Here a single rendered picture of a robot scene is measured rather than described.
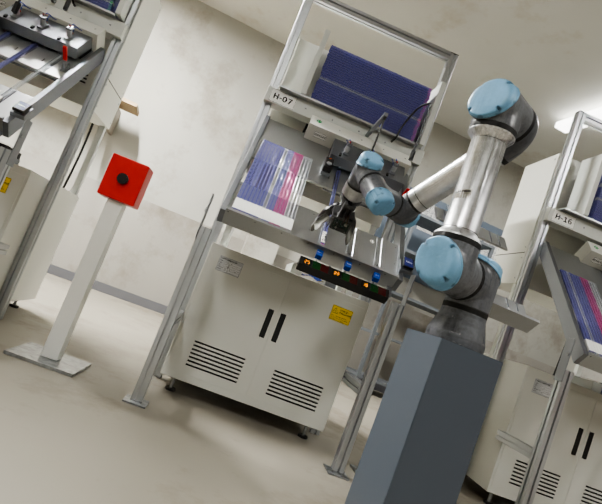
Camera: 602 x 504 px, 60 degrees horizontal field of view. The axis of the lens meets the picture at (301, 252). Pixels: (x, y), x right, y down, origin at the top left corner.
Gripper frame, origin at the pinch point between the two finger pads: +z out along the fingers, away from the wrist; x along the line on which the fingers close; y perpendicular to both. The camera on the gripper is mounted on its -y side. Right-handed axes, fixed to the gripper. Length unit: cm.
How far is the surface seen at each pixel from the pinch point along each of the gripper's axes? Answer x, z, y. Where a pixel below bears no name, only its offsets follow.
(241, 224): -29.1, 12.2, -2.3
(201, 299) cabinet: -33, 55, 1
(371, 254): 19.4, 9.9, -11.2
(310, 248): -3.3, 10.6, -2.4
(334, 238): 4.3, 9.9, -11.8
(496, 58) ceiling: 100, 6, -284
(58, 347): -73, 64, 37
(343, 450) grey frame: 33, 53, 43
